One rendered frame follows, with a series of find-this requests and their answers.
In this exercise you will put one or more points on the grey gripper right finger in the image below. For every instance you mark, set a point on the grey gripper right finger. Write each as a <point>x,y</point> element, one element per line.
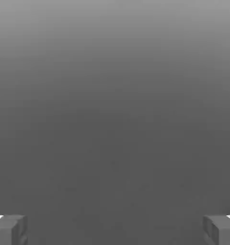
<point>224,231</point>

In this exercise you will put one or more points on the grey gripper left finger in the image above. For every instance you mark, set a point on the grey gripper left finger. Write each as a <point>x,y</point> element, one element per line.
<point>5,231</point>

